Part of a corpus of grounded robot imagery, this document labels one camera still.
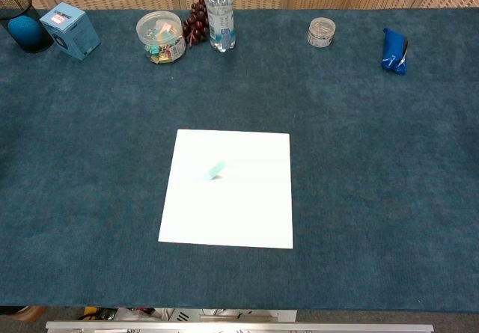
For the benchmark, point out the dark red grape bunch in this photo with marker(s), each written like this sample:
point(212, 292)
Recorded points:
point(196, 22)

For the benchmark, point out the clear plastic water bottle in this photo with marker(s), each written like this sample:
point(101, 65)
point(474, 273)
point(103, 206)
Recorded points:
point(221, 18)

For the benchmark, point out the clear jar of binder clips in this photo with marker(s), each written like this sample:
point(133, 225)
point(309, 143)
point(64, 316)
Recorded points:
point(159, 30)

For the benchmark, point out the aluminium profile rail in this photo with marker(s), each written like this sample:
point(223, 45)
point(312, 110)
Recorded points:
point(262, 327)

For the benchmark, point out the light blue cardboard box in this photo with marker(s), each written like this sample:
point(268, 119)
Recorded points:
point(76, 37)

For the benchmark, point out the blue textured ball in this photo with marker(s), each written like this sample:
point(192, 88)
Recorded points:
point(24, 30)

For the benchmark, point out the white paper sheet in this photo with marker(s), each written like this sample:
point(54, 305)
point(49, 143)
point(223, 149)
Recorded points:
point(239, 213)

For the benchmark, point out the teal felt table cloth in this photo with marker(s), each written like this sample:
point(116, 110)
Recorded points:
point(355, 161)

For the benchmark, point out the small light blue strip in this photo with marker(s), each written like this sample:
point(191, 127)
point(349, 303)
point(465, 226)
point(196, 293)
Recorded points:
point(216, 170)

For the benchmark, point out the small clear jar of clips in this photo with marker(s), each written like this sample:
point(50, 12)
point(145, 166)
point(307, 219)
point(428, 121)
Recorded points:
point(321, 31)

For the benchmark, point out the black mesh pen holder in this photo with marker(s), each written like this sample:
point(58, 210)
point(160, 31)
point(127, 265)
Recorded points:
point(42, 42)

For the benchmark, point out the blue foil packet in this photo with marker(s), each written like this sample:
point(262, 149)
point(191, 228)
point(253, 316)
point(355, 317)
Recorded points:
point(391, 50)

